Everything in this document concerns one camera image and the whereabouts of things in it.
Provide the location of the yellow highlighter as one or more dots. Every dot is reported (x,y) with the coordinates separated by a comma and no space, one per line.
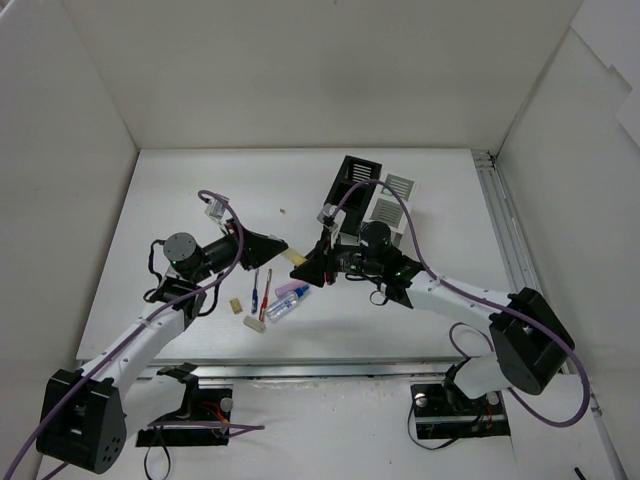
(293,257)

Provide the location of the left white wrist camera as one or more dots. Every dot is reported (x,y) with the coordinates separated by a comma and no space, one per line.
(216,210)

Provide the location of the white eraser block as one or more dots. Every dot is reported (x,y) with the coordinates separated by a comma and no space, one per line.
(254,324)

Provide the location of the aluminium front rail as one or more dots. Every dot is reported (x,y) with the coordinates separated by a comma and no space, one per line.
(288,369)

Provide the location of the red pen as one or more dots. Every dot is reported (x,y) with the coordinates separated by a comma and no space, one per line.
(265,298)

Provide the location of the white slotted container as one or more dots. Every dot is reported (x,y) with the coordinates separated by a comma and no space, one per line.
(387,209)

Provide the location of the aluminium right rail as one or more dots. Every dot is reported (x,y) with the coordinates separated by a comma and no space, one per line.
(513,247)

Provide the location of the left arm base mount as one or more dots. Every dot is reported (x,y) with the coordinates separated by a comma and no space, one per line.
(200,404)

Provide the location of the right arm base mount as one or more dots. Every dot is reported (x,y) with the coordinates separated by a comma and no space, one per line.
(434,424)

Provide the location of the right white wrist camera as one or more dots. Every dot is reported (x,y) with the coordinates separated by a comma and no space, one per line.
(326,217)

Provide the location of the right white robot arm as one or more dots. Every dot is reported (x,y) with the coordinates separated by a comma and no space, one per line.
(529,342)

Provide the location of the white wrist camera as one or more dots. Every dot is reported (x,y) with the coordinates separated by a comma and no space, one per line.
(216,210)
(326,217)

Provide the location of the small tan eraser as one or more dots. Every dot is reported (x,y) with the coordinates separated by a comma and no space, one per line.
(235,306)

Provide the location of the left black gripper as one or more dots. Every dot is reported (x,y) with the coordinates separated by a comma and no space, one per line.
(245,245)

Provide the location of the aluminium rail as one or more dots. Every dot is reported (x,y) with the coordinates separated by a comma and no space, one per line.
(288,369)
(513,247)

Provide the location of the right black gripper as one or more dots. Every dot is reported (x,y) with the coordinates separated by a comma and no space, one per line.
(327,262)

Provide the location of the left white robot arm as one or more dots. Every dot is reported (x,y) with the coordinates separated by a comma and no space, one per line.
(88,414)

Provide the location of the clear bottle blue cap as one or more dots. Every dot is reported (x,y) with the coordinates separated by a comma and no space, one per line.
(283,306)

